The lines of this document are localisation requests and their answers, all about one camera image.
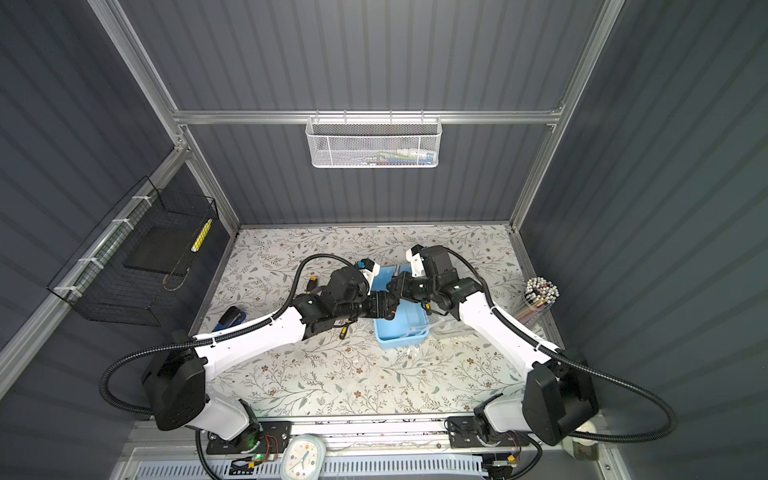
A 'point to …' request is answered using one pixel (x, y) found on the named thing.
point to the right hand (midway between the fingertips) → (393, 288)
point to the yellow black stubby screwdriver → (312, 284)
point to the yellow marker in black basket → (201, 236)
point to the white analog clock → (304, 458)
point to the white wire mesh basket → (369, 142)
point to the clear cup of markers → (540, 294)
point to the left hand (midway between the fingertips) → (395, 300)
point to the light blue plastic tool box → (409, 327)
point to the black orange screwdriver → (344, 330)
